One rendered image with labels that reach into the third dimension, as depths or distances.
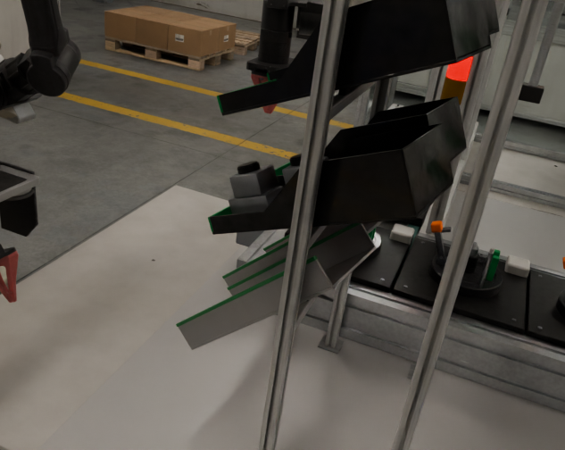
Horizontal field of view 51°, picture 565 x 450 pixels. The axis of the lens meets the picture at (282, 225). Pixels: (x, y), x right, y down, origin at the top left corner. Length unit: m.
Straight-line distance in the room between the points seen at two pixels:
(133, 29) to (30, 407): 6.06
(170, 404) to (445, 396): 0.47
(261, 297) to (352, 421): 0.33
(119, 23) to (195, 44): 0.93
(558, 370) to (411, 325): 0.25
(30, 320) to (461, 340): 0.78
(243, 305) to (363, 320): 0.40
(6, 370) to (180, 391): 0.28
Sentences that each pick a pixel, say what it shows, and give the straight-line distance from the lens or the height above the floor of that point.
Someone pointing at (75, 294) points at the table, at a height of 0.86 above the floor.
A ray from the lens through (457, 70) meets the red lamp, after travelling 1.29.
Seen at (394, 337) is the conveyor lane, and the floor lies 0.90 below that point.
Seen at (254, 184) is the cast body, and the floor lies 1.26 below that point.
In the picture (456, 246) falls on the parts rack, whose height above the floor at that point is 1.29.
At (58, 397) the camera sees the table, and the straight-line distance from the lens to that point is 1.03.
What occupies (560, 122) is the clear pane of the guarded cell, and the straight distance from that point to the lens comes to 2.50.
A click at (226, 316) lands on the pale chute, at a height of 1.07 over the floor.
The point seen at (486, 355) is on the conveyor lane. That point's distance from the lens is 1.14.
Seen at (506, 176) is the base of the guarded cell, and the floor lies 0.86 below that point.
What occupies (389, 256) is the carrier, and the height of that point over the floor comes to 0.97.
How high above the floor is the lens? 1.57
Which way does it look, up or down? 27 degrees down
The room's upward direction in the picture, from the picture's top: 8 degrees clockwise
